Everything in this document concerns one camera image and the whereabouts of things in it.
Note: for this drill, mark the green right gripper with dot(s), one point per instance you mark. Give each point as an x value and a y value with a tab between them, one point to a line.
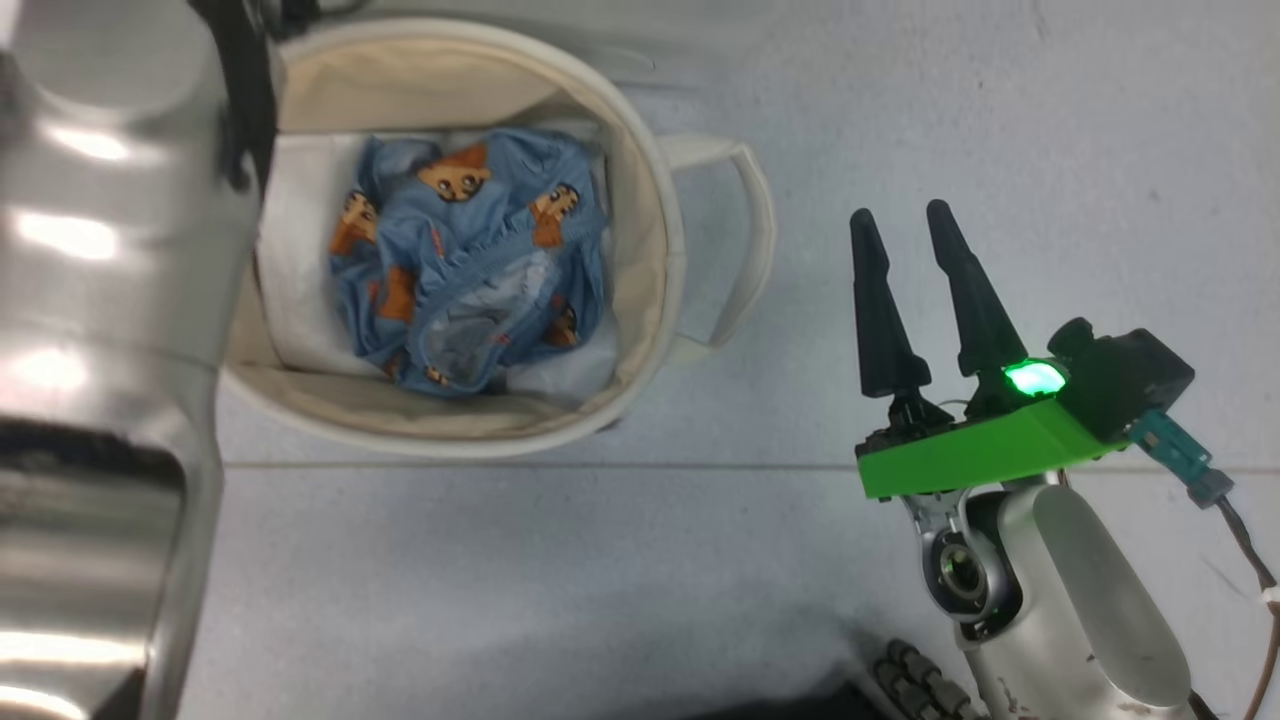
980	455

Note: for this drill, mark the blue bear print garment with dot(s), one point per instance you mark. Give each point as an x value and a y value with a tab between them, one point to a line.
470	250

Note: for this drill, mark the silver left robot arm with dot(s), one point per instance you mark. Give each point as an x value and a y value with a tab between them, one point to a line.
100	300

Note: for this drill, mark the cream fabric laundry basket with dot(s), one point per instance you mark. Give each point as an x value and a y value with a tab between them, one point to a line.
640	250

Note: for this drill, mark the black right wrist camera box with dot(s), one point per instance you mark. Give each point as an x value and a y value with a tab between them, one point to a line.
1120	380

